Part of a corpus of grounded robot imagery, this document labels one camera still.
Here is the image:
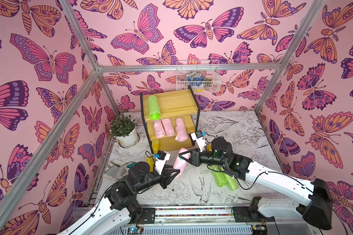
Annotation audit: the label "white wire wall basket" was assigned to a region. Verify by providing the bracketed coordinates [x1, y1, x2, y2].
[175, 63, 221, 93]

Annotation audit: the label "pink bag roll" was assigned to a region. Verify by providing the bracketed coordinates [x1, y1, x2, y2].
[175, 117, 188, 142]
[153, 120, 166, 138]
[173, 148, 188, 180]
[161, 118, 175, 137]

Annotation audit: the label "wooden three-tier shelf black frame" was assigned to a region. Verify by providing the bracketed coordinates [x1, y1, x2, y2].
[140, 88, 201, 153]

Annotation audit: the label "green bag roll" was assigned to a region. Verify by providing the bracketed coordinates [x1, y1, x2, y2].
[148, 95, 161, 120]

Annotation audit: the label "potted green plant white pot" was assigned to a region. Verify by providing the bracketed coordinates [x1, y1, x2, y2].
[110, 114, 140, 148]

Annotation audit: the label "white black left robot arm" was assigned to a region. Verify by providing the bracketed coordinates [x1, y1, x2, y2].
[59, 162, 180, 235]

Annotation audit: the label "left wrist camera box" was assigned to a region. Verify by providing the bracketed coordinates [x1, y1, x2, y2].
[155, 150, 171, 175]

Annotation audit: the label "green bag roll right two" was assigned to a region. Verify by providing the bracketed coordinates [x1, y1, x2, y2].
[224, 174, 239, 191]

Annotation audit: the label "green bag roll right one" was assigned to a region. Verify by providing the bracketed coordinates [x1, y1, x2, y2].
[210, 165, 227, 188]

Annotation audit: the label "blue items in basket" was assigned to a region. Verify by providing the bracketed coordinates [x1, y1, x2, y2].
[186, 71, 206, 83]

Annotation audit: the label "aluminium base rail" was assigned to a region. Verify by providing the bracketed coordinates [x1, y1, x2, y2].
[70, 204, 321, 235]

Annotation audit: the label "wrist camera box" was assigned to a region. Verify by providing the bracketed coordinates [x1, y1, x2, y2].
[155, 150, 171, 175]
[190, 131, 207, 152]

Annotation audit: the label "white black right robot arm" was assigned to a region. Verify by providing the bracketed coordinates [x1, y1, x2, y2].
[186, 137, 333, 230]

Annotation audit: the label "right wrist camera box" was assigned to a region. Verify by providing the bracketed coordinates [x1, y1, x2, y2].
[190, 131, 207, 152]

